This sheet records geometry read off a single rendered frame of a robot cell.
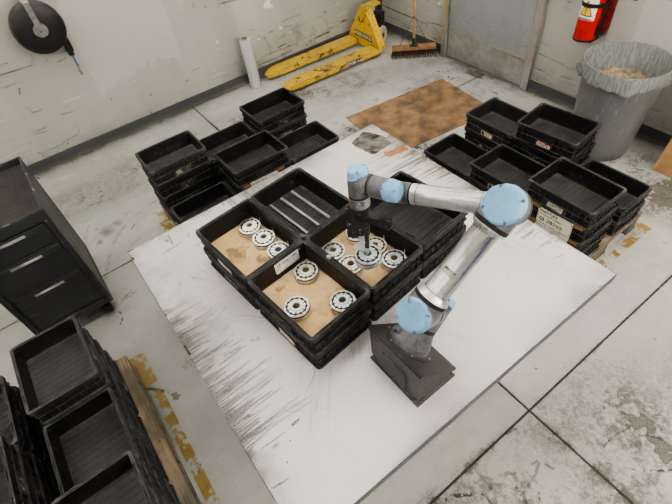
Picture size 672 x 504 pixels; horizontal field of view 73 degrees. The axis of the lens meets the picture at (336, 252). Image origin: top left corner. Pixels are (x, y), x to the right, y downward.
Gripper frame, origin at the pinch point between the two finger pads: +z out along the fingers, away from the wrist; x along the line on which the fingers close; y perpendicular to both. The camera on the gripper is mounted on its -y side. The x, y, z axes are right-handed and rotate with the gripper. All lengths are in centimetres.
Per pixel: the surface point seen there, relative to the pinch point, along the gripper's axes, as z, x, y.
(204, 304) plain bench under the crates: 30, -1, 74
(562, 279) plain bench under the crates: 29, -11, -80
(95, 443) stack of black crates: 68, 44, 121
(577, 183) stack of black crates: 38, -99, -116
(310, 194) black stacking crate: 9, -55, 30
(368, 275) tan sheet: 16.8, -3.3, 1.0
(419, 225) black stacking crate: 13.1, -31.1, -21.6
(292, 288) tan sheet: 17.4, 2.6, 31.9
